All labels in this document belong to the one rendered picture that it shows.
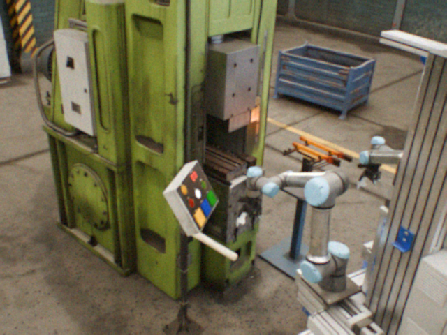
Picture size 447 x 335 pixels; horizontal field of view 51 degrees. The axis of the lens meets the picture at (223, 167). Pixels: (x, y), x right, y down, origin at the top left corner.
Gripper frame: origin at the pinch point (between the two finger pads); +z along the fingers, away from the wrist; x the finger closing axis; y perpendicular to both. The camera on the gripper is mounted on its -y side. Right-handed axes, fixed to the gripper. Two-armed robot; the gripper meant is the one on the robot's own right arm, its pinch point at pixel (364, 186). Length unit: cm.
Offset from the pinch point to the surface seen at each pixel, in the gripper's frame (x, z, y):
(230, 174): -74, -3, -47
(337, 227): 55, 93, -65
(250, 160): -53, -5, -55
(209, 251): -83, 63, -55
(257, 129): -35, -16, -75
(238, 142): -50, -8, -76
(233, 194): -74, 9, -41
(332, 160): -2.4, -5.2, -30.4
